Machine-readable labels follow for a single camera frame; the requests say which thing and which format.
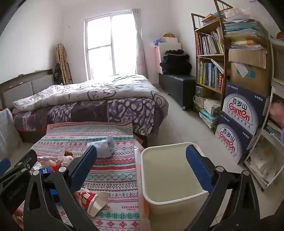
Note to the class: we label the plaid garment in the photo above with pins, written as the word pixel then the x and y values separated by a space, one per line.
pixel 62 62

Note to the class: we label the brown cardboard box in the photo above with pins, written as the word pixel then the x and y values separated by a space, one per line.
pixel 255 73

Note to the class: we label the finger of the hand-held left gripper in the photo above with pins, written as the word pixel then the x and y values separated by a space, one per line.
pixel 24 162

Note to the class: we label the red and white paper carton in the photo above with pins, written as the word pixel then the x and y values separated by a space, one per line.
pixel 93 204

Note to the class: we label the bed with purple sheet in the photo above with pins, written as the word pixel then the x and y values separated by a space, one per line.
pixel 99 113

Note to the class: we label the pink folded board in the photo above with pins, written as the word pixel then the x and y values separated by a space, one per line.
pixel 158 57

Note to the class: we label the white shelf unit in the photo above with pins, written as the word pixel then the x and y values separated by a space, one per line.
pixel 275 77

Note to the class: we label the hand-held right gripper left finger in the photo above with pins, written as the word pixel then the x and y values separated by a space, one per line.
pixel 83 168

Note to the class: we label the white box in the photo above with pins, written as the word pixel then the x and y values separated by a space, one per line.
pixel 172 43

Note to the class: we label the row of books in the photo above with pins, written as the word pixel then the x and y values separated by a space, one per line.
pixel 209 43
pixel 209 74

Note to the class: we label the stack of papers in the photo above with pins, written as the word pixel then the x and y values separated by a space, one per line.
pixel 241 28

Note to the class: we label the grey padded headboard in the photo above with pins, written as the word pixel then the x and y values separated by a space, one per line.
pixel 22 88

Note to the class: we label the wooden bookshelf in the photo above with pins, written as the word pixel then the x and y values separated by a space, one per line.
pixel 223 57

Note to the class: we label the blue water bottle carton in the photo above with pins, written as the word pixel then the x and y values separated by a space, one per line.
pixel 230 142
pixel 241 108

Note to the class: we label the pile of black clothes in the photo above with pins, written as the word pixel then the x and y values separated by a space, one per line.
pixel 176 63

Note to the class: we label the stack of floor books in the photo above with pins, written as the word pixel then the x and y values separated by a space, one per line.
pixel 207 118

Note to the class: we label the window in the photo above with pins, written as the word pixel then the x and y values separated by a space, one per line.
pixel 104 46

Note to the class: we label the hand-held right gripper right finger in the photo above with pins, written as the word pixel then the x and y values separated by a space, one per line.
pixel 199 168

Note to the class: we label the blue striped wrapper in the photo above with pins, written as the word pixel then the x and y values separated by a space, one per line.
pixel 45 171

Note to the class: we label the patterned striped tablecloth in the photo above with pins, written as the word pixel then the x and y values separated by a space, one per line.
pixel 115 175

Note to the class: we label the pale patterned curtain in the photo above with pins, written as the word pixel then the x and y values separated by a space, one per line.
pixel 139 44

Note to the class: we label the black storage bench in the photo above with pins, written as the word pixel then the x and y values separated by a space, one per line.
pixel 177 86

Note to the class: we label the cream plastic waste bin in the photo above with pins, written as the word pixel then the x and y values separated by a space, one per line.
pixel 168 173

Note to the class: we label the white cartoon print duvet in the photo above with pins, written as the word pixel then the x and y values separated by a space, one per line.
pixel 99 88

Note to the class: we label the grey dotted cushion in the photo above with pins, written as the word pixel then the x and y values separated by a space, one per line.
pixel 7 131

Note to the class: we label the crumpled grey plastic bag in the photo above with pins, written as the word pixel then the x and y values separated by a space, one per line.
pixel 102 147

